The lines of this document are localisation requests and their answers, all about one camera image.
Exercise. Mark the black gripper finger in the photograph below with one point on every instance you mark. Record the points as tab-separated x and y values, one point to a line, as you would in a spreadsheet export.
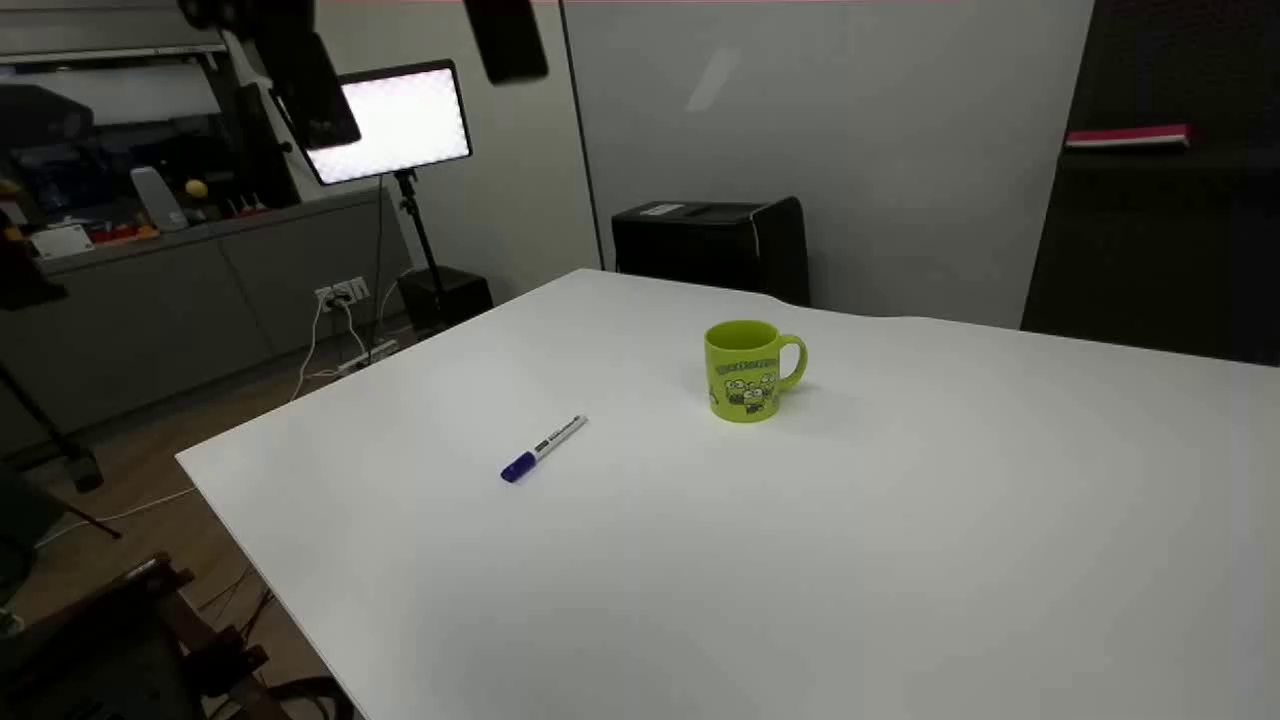
507	38
316	84

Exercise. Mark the blue capped white marker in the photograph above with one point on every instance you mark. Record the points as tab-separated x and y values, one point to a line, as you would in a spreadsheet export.
547	444

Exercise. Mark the white led light panel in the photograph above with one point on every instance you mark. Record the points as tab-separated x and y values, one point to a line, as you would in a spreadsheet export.
406	123

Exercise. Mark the small yellow ball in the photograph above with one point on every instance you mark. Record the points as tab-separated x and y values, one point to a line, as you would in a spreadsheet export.
199	190

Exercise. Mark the black light stand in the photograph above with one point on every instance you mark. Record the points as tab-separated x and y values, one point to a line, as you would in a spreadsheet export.
416	226

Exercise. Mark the black stand base box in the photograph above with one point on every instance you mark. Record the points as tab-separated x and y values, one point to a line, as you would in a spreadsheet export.
445	299

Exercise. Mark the grey low cabinet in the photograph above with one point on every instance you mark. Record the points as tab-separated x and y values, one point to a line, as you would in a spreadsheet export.
161	314

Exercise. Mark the black computer box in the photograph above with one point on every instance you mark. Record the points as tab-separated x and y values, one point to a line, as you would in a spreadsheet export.
706	245

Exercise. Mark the black tripod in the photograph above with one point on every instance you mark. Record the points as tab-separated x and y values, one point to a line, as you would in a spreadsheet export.
29	286

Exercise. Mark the green cartoon print mug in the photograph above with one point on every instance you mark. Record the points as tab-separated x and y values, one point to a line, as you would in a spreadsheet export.
743	380

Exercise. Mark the dark equipment pile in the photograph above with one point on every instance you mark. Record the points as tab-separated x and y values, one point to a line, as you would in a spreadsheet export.
94	653

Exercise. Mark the pink flat book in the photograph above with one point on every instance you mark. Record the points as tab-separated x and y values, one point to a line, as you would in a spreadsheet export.
1126	137

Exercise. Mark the dark tall cabinet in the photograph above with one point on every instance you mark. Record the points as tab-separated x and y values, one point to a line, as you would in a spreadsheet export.
1162	254

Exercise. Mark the white wall power outlet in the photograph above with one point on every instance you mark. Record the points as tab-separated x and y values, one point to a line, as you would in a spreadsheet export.
341	288

